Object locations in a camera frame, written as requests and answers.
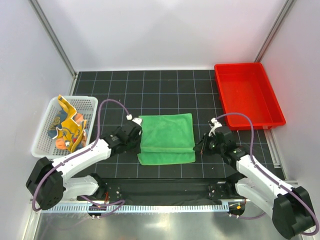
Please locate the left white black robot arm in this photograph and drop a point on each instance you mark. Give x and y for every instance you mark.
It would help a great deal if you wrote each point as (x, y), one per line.
(52, 181)

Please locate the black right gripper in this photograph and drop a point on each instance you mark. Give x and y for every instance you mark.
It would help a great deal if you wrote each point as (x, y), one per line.
(198, 147)

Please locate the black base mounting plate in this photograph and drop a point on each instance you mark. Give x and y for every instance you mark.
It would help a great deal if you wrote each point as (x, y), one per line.
(167, 191)

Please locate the orange towel in basket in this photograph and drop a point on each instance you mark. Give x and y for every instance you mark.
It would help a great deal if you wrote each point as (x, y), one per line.
(72, 139)

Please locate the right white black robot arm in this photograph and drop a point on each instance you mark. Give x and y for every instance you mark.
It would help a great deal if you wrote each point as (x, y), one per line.
(290, 208)

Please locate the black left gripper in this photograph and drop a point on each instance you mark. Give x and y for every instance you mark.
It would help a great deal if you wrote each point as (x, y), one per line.
(136, 150)

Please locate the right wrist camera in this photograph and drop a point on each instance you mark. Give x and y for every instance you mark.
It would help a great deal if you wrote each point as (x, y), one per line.
(214, 124)

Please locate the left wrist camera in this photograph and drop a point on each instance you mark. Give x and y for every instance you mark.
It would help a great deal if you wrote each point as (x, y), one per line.
(136, 120)

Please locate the yellow patterned towel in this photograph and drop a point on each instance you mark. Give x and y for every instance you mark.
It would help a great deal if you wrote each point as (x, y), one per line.
(67, 112)

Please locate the aluminium frame rail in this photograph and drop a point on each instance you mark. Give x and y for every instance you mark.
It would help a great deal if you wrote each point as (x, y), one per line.
(234, 207)

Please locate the green microfiber towel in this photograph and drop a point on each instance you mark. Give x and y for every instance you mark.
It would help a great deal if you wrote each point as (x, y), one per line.
(167, 140)

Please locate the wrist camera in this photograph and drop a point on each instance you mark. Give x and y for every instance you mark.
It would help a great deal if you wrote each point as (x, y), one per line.
(136, 120)
(214, 124)

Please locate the red plastic bin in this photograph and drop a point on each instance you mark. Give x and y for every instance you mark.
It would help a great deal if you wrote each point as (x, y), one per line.
(245, 88)

